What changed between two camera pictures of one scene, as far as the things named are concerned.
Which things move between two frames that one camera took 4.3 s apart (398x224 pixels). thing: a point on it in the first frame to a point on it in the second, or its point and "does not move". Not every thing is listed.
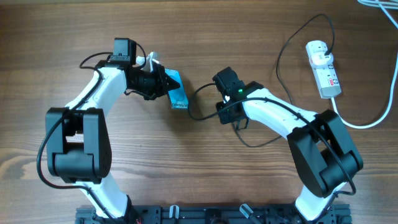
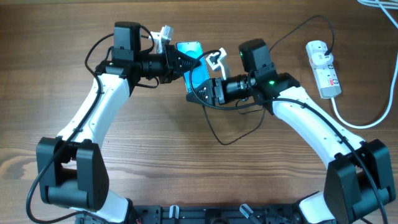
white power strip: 326,78 does not move
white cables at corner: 391,4 does not move
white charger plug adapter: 319,58 does not move
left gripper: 161,79 to 172,69
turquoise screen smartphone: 177,96 to 200,72
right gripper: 224,117 to 208,86
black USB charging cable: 277,73 to 274,46
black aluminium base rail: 216,214 does not move
